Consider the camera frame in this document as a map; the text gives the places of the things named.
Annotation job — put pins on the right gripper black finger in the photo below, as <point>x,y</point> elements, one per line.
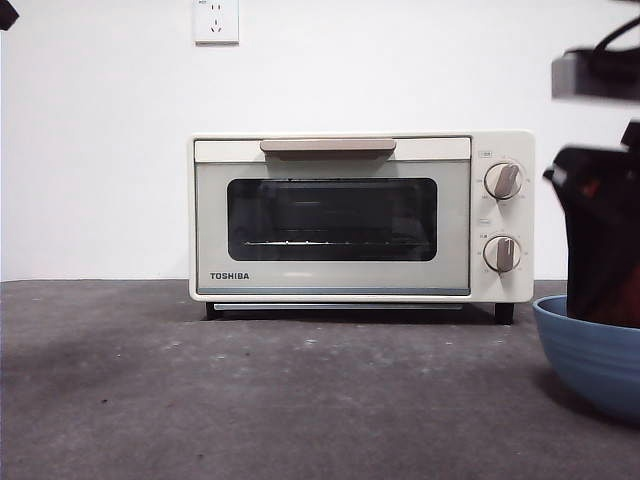
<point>605,225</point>

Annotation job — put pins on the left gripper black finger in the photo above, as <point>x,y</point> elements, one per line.
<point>7,15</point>

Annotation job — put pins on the blue ribbed bowl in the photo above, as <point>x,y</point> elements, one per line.
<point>595,370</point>

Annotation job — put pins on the small cream oven knob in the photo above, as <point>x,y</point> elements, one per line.
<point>502,254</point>

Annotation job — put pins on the large cream oven knob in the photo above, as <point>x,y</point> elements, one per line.
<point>503,181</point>

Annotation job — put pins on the cream toaster oven housing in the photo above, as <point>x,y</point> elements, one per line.
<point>500,292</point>

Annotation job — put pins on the black oven foot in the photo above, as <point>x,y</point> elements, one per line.
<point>211,311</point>
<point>504,314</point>

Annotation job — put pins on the metal crumb tray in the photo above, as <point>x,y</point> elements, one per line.
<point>300,306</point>

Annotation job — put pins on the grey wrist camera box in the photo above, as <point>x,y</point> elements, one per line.
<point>565,77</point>

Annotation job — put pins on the white wall socket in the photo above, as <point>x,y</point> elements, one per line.
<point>216,25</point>

